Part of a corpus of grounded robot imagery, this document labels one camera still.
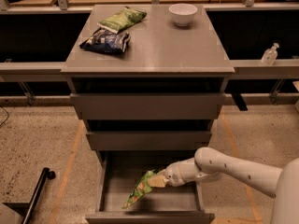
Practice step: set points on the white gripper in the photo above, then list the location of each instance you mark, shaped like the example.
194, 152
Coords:
172, 173

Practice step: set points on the green rice chip bag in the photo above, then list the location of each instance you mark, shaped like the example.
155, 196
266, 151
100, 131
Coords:
141, 188

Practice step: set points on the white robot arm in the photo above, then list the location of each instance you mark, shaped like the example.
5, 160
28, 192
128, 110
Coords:
281, 184

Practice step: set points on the grey open bottom drawer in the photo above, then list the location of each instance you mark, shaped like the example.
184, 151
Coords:
120, 172

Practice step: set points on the grey middle drawer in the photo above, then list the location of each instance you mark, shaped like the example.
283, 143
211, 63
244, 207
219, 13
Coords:
112, 141

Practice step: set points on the grey drawer cabinet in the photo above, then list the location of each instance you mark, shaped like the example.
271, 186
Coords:
162, 58

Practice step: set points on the grey top drawer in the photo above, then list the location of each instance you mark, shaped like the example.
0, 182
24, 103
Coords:
147, 107

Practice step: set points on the dark blue snack bag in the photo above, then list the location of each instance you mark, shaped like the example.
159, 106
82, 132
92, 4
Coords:
106, 42

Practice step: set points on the green snack bag on counter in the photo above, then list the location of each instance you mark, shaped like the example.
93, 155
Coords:
122, 20

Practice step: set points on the black bar with wheel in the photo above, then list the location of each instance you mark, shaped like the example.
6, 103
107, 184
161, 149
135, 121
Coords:
46, 174

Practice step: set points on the clear sanitizer pump bottle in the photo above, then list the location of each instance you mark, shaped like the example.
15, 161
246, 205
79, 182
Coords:
270, 55

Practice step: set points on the white bowl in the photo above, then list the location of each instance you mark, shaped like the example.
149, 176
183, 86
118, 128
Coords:
182, 14

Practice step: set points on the grey metal rail shelf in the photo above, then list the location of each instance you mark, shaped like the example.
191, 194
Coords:
51, 72

